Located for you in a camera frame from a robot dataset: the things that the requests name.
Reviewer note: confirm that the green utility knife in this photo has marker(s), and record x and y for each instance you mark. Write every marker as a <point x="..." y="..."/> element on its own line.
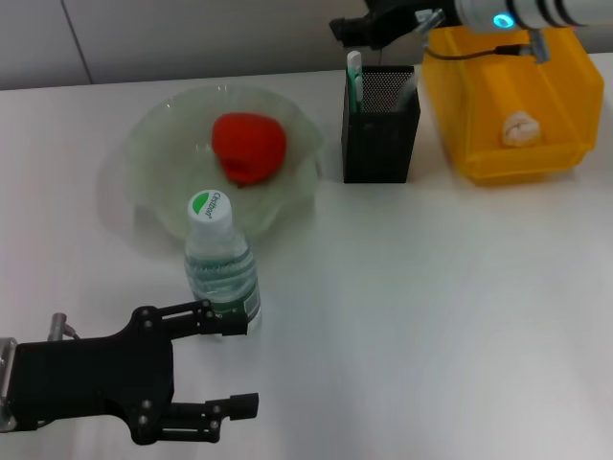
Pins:
<point x="355" y="76"/>

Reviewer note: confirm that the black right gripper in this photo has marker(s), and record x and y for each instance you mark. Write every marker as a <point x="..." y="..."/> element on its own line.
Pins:
<point x="412" y="16"/>

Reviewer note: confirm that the clear water bottle green label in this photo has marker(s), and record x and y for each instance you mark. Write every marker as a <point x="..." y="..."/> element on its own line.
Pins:
<point x="222" y="273"/>

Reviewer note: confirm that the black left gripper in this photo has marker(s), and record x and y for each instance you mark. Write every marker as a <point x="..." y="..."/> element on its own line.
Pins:
<point x="91" y="378"/>

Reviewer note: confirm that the yellow plastic bin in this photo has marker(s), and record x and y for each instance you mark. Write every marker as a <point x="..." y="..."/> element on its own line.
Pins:
<point x="517" y="158"/>

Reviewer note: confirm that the black mesh pen holder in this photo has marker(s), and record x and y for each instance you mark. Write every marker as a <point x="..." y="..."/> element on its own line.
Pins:
<point x="380" y="144"/>

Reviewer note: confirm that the white paper ball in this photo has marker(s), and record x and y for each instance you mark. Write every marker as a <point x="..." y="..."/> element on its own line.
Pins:
<point x="521" y="128"/>

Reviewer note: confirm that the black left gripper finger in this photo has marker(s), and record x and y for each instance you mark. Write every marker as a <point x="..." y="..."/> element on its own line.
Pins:
<point x="244" y="405"/>

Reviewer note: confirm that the green glass fruit bowl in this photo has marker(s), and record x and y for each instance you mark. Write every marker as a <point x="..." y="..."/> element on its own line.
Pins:
<point x="158" y="182"/>

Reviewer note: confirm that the orange fruit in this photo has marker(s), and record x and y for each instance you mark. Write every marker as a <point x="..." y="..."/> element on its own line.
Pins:
<point x="249" y="148"/>

